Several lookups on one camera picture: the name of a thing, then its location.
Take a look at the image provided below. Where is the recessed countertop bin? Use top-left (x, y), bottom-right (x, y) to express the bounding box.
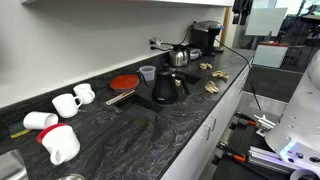
top-left (173, 70), bottom-right (203, 85)
top-left (114, 93), bottom-right (165, 123)

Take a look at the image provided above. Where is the black gooseneck kettle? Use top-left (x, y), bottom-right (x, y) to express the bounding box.
top-left (137, 67), bottom-right (191, 106)

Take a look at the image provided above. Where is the clear plastic measuring cup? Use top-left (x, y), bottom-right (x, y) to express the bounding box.
top-left (138, 65), bottom-right (157, 82)

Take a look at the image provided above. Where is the red lidded container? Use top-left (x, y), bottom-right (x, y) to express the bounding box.
top-left (109, 74), bottom-right (141, 93)

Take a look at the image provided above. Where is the stainless steel carafe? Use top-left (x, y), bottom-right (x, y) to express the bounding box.
top-left (167, 44), bottom-right (191, 68)

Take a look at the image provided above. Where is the striped flat strip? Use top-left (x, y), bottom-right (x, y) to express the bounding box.
top-left (105, 88), bottom-right (137, 107)

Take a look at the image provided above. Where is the black pod coffee machine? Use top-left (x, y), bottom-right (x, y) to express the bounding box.
top-left (189, 20), bottom-right (225, 57)

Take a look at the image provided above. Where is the white lower cabinet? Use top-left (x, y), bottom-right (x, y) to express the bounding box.
top-left (159, 61), bottom-right (252, 180)

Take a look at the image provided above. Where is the white cabinet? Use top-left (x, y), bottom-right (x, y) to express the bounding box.
top-left (19, 0), bottom-right (236, 8)
top-left (159, 61), bottom-right (252, 180)

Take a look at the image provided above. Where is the white upper cabinet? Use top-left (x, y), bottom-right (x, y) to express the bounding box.
top-left (19, 0), bottom-right (236, 8)

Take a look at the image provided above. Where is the black and orange clamp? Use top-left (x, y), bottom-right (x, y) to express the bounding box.
top-left (216, 142), bottom-right (248, 164)
top-left (234, 111), bottom-right (258, 128)

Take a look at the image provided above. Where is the black perforated robot table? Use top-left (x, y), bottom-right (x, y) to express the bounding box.
top-left (211, 109), bottom-right (288, 180)

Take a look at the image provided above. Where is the white mug with red rim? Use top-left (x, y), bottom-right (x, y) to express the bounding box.
top-left (36, 122), bottom-right (82, 167)

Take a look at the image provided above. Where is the white box with red top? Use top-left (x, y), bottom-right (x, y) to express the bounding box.
top-left (251, 40), bottom-right (290, 70)

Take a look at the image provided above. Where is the aluminium extrusion bar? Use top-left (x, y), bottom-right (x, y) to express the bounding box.
top-left (248, 145), bottom-right (295, 175)

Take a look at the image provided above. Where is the plain white cup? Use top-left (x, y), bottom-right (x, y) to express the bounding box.
top-left (22, 110), bottom-right (60, 131)

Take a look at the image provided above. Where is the white board panel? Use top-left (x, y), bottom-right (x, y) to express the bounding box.
top-left (245, 7), bottom-right (289, 37)

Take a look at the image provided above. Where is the yellow and green sponge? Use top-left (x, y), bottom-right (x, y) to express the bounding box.
top-left (8, 120), bottom-right (32, 140)

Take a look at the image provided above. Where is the stainless steel sink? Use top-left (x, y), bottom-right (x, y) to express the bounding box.
top-left (0, 148), bottom-right (29, 180)

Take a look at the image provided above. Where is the wall power outlet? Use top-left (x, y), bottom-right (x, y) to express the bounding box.
top-left (148, 36), bottom-right (163, 52)

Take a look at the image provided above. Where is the metal cabinet door handle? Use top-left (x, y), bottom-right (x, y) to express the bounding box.
top-left (199, 123), bottom-right (212, 141)
top-left (209, 115), bottom-right (218, 132)

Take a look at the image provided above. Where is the black appliance power cable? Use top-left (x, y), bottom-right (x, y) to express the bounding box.
top-left (161, 23), bottom-right (195, 48)

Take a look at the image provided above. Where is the white mug with handle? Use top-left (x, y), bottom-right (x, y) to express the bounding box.
top-left (72, 82), bottom-right (96, 105)
top-left (51, 92), bottom-right (84, 119)

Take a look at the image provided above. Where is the wooden wall trim post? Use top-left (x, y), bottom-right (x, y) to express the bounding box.
top-left (219, 6), bottom-right (232, 48)

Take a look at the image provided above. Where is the thin black hanging cable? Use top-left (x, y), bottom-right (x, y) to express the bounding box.
top-left (214, 38), bottom-right (263, 111)

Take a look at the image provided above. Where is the metal bracket piece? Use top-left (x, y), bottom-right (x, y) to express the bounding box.
top-left (254, 113), bottom-right (277, 138)

